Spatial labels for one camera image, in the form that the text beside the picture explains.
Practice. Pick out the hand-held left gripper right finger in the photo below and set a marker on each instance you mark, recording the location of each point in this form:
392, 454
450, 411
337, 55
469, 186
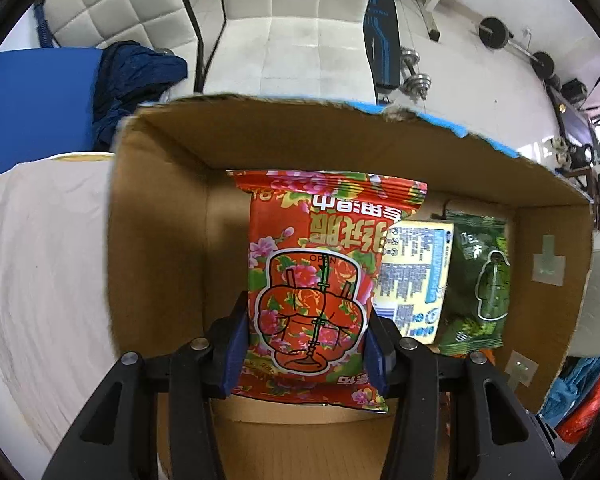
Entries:
376, 360

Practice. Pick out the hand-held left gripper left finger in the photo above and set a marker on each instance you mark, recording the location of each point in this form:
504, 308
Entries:
236, 355

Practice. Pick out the red floral wet wipes pack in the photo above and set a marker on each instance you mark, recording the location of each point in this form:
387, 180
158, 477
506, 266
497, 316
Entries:
314, 290

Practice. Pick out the cardboard box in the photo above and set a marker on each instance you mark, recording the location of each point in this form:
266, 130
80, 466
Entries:
300, 240

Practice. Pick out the yellow wet wipes pack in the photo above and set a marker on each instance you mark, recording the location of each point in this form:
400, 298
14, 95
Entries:
414, 285

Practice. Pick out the green wet wipes pack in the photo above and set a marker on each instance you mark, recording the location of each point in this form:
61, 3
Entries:
476, 290

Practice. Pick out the blue and red bag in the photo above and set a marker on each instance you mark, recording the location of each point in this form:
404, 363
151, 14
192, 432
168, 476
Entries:
582, 395

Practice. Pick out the white tablecloth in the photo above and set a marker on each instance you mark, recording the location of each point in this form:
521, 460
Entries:
40, 280

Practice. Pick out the chrome dumbbell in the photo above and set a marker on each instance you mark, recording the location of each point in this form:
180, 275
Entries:
410, 55
416, 82

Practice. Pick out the dark blue cloth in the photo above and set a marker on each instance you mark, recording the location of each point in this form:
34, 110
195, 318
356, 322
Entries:
130, 85

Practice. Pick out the black blue weight bench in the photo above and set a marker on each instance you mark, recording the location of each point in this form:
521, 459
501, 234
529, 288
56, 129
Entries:
383, 40

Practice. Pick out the blue cushion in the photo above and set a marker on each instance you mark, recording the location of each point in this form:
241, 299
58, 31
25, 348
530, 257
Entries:
35, 105

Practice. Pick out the white quilted chair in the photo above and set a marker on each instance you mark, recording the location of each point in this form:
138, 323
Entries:
300, 25
115, 15

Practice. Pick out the barbell with black plates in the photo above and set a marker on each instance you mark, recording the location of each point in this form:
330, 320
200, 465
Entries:
520, 47

